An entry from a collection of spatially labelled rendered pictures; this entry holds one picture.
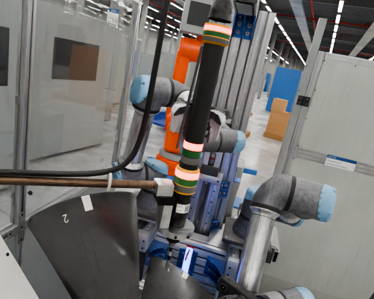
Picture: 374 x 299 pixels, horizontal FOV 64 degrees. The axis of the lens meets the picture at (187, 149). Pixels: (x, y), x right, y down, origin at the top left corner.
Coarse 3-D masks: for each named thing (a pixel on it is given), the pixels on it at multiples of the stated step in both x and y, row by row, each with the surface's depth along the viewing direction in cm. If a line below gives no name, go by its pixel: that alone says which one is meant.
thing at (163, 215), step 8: (160, 184) 51; (168, 184) 52; (160, 192) 52; (168, 192) 52; (160, 200) 51; (168, 200) 52; (160, 208) 54; (168, 208) 53; (160, 216) 54; (168, 216) 54; (160, 224) 54; (168, 224) 54; (192, 224) 58; (160, 232) 55; (168, 232) 54; (176, 232) 54; (184, 232) 55; (192, 232) 56
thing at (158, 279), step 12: (156, 264) 86; (156, 276) 82; (168, 276) 83; (180, 276) 85; (144, 288) 77; (156, 288) 77; (168, 288) 79; (180, 288) 80; (192, 288) 83; (204, 288) 86
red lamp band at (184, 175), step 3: (177, 171) 53; (180, 171) 52; (177, 174) 53; (180, 174) 52; (183, 174) 52; (186, 174) 52; (189, 174) 52; (192, 174) 52; (195, 174) 52; (198, 174) 53; (180, 177) 52; (183, 177) 52; (186, 177) 52; (189, 177) 52; (192, 177) 52; (195, 177) 52; (198, 177) 54
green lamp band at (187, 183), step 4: (176, 176) 53; (176, 180) 53; (180, 180) 52; (184, 180) 52; (188, 180) 52; (196, 180) 53; (180, 184) 52; (184, 184) 52; (188, 184) 52; (192, 184) 53; (196, 184) 54
